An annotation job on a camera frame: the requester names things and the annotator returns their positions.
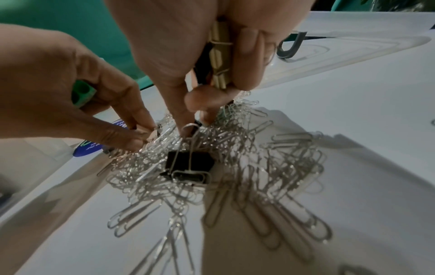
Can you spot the person's left hand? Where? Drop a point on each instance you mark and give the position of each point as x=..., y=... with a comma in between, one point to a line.
x=51, y=94

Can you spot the large black binder clip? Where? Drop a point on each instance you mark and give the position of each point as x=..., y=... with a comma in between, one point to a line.
x=190, y=161

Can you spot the yellow binder clip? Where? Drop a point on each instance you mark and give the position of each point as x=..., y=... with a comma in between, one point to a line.
x=219, y=53

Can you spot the person's right hand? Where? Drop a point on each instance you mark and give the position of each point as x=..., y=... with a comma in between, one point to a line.
x=170, y=40

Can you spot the pile of silver paper clips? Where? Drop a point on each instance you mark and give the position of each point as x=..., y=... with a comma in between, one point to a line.
x=238, y=150

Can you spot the white table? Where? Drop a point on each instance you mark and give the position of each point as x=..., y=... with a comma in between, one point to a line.
x=356, y=120

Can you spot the blue round card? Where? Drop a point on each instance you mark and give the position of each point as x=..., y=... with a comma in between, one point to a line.
x=85, y=149

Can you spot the clear plastic box lid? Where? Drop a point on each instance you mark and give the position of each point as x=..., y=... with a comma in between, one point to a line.
x=340, y=48

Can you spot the green fabric curtain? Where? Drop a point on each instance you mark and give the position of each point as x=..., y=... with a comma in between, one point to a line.
x=68, y=16

